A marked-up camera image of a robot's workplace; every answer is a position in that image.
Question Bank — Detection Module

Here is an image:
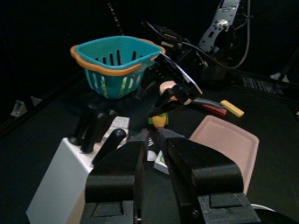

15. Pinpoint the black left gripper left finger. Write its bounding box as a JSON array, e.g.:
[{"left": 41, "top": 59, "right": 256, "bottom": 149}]
[{"left": 79, "top": 129, "right": 151, "bottom": 224}]

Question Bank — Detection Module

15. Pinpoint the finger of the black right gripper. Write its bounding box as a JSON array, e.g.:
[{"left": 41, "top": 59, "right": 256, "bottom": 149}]
[
  {"left": 163, "top": 92, "right": 192, "bottom": 114},
  {"left": 149, "top": 87, "right": 175, "bottom": 116}
]

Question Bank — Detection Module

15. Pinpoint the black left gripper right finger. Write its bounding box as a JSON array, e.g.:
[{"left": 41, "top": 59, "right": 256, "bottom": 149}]
[{"left": 156, "top": 128, "right": 262, "bottom": 224}]

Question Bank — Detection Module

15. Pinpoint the yellow toy corn cob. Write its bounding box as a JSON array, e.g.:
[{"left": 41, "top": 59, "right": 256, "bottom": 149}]
[{"left": 151, "top": 113, "right": 169, "bottom": 129}]

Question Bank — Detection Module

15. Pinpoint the white toy frying pan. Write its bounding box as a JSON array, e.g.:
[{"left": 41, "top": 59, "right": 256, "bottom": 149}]
[{"left": 157, "top": 80, "right": 224, "bottom": 109}]

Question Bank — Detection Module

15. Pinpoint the red toy stick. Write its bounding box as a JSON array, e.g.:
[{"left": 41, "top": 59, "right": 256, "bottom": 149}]
[{"left": 200, "top": 103, "right": 228, "bottom": 117}]

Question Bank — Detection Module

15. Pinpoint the small white block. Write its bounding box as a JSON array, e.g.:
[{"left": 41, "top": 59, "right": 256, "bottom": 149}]
[{"left": 144, "top": 148, "right": 171, "bottom": 176}]

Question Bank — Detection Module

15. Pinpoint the pink plastic tray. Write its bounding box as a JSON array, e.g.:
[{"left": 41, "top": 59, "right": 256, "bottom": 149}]
[{"left": 189, "top": 115, "right": 260, "bottom": 195}]

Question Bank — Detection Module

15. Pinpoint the yellow toy stick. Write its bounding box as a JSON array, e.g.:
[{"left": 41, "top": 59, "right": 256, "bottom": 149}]
[{"left": 219, "top": 99, "right": 247, "bottom": 118}]

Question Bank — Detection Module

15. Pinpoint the white knife block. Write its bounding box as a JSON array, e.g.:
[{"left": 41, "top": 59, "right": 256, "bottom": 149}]
[{"left": 24, "top": 115, "right": 132, "bottom": 224}]

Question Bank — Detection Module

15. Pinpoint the white toy rice cooker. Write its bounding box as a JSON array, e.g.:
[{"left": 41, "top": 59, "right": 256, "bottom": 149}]
[{"left": 248, "top": 203, "right": 276, "bottom": 213}]

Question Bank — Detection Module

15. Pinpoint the black knife handle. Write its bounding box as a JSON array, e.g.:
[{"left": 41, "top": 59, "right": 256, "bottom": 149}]
[
  {"left": 69, "top": 104, "right": 97, "bottom": 145},
  {"left": 79, "top": 108, "right": 119, "bottom": 154},
  {"left": 92, "top": 128, "right": 128, "bottom": 168}
]

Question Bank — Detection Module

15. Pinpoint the teal basket with orange handles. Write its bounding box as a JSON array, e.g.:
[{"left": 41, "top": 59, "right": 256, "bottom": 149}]
[{"left": 69, "top": 35, "right": 167, "bottom": 101}]

